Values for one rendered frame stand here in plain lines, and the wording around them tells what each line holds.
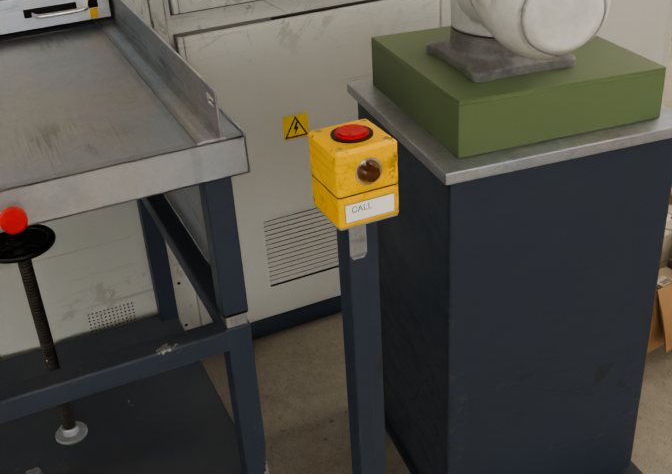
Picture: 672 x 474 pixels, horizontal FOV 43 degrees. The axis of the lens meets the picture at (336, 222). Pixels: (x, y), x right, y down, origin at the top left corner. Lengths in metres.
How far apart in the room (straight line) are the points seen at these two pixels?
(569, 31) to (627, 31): 1.30
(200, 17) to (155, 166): 0.73
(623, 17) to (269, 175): 1.01
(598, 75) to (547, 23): 0.30
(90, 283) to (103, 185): 0.86
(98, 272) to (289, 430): 0.55
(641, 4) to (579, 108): 1.07
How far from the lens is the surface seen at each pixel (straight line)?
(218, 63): 1.84
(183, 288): 2.05
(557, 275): 1.45
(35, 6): 1.72
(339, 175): 0.96
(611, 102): 1.39
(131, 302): 2.03
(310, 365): 2.08
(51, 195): 1.13
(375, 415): 1.21
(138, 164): 1.13
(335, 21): 1.91
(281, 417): 1.95
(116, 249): 1.95
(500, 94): 1.28
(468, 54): 1.37
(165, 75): 1.40
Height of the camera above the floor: 1.29
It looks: 29 degrees down
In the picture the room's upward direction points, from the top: 4 degrees counter-clockwise
